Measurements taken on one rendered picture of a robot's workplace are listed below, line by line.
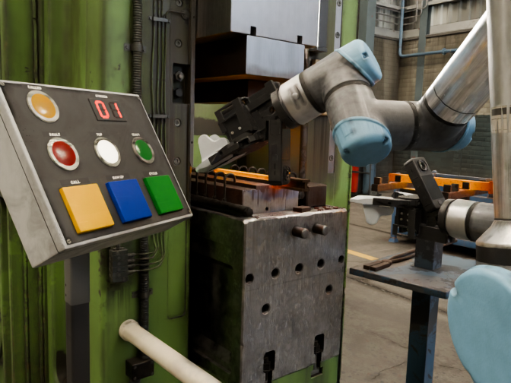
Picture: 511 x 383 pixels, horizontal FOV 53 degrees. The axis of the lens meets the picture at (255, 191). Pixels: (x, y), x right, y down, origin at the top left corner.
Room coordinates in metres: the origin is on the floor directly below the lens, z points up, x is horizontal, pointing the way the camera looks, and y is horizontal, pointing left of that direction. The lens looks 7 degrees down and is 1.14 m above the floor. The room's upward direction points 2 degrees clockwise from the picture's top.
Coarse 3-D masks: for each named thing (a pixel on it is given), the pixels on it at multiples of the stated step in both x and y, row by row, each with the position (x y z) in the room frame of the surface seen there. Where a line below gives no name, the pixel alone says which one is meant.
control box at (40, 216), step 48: (0, 96) 0.77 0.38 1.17; (48, 96) 0.84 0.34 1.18; (96, 96) 0.95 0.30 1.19; (0, 144) 0.77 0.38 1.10; (48, 144) 0.79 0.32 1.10; (96, 144) 0.88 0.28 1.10; (48, 192) 0.74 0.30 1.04; (144, 192) 0.92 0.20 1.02; (48, 240) 0.73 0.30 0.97; (96, 240) 0.77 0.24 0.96
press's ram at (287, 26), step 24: (216, 0) 1.30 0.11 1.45; (240, 0) 1.27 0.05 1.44; (264, 0) 1.32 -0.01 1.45; (288, 0) 1.37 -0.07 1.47; (312, 0) 1.43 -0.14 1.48; (216, 24) 1.30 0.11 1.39; (240, 24) 1.28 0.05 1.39; (264, 24) 1.32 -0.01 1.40; (288, 24) 1.38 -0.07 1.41; (312, 24) 1.43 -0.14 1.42
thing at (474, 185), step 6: (390, 174) 1.60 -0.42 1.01; (396, 174) 1.58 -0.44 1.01; (402, 174) 1.58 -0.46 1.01; (390, 180) 1.59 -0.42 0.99; (402, 180) 1.57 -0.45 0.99; (408, 180) 1.55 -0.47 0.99; (438, 180) 1.49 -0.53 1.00; (444, 180) 1.48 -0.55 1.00; (450, 180) 1.46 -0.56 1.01; (456, 180) 1.45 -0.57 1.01; (462, 180) 1.44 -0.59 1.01; (468, 180) 1.45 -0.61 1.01; (474, 186) 1.42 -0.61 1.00; (480, 186) 1.41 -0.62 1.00; (486, 186) 1.39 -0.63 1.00; (492, 186) 1.37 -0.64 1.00; (492, 192) 1.37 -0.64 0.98
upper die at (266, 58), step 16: (208, 48) 1.42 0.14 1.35; (224, 48) 1.36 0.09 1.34; (240, 48) 1.31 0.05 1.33; (256, 48) 1.31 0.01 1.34; (272, 48) 1.34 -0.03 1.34; (288, 48) 1.38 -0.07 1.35; (208, 64) 1.41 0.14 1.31; (224, 64) 1.36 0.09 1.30; (240, 64) 1.31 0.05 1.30; (256, 64) 1.31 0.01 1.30; (272, 64) 1.34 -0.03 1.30; (288, 64) 1.38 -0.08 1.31; (208, 80) 1.49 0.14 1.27; (224, 80) 1.47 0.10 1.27; (256, 80) 1.44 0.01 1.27; (272, 80) 1.43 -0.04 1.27; (288, 80) 1.41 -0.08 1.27
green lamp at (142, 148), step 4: (140, 140) 0.99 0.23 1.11; (136, 144) 0.97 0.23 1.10; (140, 144) 0.98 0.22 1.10; (144, 144) 1.00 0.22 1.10; (136, 148) 0.97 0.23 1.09; (140, 148) 0.98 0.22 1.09; (144, 148) 0.99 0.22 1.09; (148, 148) 1.00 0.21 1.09; (140, 152) 0.97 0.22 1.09; (144, 152) 0.98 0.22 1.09; (148, 152) 0.99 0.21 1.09; (144, 156) 0.98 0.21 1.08; (148, 156) 0.99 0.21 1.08
